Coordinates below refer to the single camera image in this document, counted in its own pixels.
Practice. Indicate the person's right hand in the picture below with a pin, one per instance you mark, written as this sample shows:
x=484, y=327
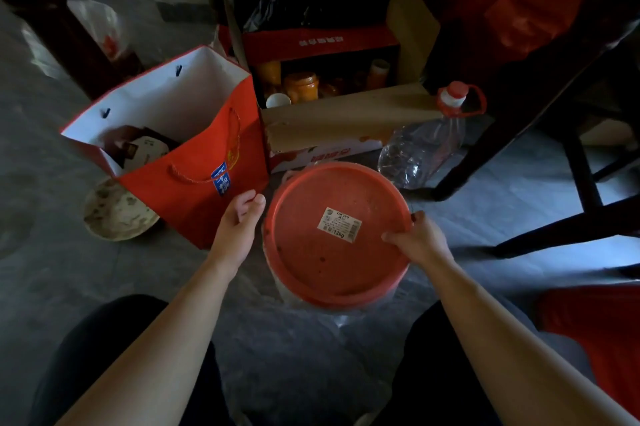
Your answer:
x=425, y=245

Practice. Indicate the person's left hand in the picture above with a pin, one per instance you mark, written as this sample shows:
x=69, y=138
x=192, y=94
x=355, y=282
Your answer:
x=235, y=235

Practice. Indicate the person's left thumb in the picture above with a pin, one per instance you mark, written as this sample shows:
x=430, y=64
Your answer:
x=258, y=210

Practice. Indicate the person's right thumb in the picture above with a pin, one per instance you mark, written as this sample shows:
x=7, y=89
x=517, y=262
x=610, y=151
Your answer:
x=396, y=237

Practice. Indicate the red round bucket lid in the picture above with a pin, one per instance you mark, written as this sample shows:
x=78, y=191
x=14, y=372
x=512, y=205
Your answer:
x=335, y=240

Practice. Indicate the person's right forearm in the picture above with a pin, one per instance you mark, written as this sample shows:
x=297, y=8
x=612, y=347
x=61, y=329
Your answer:
x=505, y=345

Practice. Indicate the person's left forearm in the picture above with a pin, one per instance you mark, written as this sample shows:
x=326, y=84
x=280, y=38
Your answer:
x=165, y=340

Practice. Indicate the blue hang tag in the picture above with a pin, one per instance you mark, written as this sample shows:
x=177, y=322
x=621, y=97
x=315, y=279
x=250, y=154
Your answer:
x=220, y=179

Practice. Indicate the red paper gift bag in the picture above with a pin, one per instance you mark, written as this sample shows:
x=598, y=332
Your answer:
x=200, y=155

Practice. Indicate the clear bottle with red cap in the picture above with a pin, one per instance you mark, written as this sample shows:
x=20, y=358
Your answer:
x=425, y=145

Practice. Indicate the translucent plastic bucket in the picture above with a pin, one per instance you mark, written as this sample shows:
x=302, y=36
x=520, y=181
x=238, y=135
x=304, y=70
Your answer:
x=320, y=308

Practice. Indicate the white round cap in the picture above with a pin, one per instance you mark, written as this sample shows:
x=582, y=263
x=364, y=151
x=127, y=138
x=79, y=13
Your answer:
x=278, y=100

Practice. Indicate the red and brown cardboard box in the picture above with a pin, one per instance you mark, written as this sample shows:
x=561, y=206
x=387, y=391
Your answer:
x=345, y=115

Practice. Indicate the orange jar with lid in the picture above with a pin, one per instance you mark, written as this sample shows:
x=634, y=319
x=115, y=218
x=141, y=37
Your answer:
x=301, y=87

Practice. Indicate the small orange jar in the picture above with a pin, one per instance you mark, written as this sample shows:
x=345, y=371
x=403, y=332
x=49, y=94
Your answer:
x=270, y=73

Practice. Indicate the person's right leg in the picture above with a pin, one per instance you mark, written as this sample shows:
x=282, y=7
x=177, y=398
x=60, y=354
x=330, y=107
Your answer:
x=435, y=370

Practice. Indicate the person's leg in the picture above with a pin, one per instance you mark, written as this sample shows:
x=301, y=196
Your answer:
x=90, y=340
x=435, y=370

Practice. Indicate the round woven straw hat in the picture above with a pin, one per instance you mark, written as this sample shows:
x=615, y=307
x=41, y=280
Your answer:
x=116, y=213

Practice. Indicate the orange bottle with pale cap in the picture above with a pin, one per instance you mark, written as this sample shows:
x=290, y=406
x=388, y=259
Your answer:
x=378, y=73

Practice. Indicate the person's left leg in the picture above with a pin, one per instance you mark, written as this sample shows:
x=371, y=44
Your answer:
x=90, y=340

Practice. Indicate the dark wooden chair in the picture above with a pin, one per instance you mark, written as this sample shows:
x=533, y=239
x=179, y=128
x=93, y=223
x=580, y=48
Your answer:
x=575, y=90

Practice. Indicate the clear plastic bag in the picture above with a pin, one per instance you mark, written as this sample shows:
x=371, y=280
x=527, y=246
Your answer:
x=102, y=30

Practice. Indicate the red cloth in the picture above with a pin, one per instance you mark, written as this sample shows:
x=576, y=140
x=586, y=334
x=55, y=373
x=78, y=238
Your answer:
x=520, y=5

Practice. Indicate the dark wooden furniture leg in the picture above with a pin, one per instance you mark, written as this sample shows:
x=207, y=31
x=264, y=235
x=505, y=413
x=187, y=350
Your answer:
x=60, y=20

